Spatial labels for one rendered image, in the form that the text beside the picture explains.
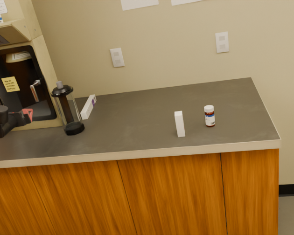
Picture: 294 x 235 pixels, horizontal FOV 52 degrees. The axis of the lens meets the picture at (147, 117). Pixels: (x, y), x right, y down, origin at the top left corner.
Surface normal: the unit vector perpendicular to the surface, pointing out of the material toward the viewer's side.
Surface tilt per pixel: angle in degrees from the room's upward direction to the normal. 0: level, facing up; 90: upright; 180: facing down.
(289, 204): 0
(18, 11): 90
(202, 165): 90
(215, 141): 0
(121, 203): 90
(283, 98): 90
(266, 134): 1
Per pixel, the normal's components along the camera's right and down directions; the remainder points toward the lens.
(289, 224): -0.18, -0.88
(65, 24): -0.15, 0.46
